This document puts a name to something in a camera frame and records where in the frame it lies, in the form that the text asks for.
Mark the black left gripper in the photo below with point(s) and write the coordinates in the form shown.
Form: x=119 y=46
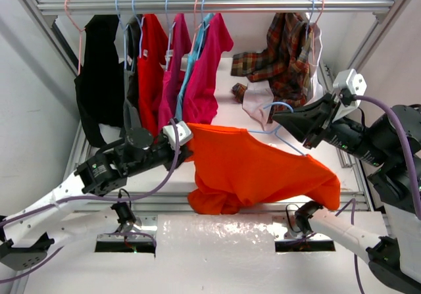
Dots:
x=175 y=156

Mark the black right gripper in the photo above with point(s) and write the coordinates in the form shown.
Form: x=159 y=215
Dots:
x=309 y=121

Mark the orange t shirt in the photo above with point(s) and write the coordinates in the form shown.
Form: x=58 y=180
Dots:
x=234 y=170

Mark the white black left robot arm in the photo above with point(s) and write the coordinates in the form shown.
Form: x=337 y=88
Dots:
x=80 y=206

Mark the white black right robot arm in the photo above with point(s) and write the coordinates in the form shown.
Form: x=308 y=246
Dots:
x=391 y=145

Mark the magenta hanging shirt right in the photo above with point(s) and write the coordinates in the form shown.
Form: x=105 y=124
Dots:
x=199 y=104

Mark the magenta hanging shirt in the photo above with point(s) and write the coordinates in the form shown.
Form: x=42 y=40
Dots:
x=174 y=76
x=199 y=104

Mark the magenta hanging shirt left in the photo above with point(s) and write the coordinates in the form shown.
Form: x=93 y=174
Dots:
x=174 y=76

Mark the plaid flannel shirt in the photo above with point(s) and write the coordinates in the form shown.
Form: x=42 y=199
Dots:
x=285 y=61

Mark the red hanging t shirt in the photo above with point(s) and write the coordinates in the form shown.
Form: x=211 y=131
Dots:
x=150 y=71

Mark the blue hanger right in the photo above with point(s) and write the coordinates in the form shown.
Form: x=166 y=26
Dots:
x=309 y=19

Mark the white hanging garment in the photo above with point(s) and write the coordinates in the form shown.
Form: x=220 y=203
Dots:
x=255 y=95

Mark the grey hanging garment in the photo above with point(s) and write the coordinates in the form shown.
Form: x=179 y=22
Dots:
x=131 y=38

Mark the teal hanging garment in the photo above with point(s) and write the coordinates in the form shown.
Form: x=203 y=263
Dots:
x=192 y=57

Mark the black hanging garment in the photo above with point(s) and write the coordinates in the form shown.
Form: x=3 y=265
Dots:
x=100 y=84

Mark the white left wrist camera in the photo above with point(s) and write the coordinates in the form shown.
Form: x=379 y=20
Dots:
x=177 y=135

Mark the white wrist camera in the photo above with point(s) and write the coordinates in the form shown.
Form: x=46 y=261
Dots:
x=177 y=135
x=347 y=84

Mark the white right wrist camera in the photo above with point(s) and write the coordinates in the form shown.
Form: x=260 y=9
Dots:
x=347 y=84

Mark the aluminium frame front rail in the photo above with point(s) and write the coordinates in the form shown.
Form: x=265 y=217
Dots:
x=170 y=203

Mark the aluminium hanging rail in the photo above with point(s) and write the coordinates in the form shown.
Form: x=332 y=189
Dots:
x=190 y=6

